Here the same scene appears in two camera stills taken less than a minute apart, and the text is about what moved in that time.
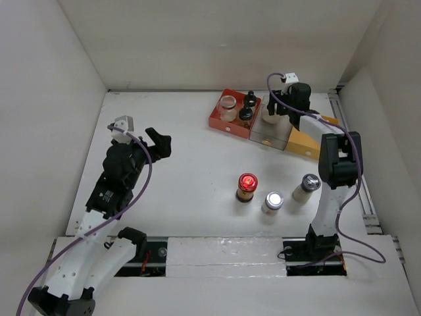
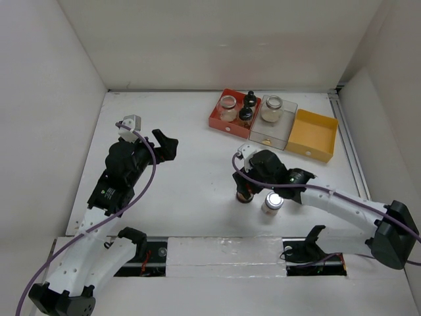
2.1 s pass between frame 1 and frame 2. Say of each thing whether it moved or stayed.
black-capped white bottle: stayed
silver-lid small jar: stayed
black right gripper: moved
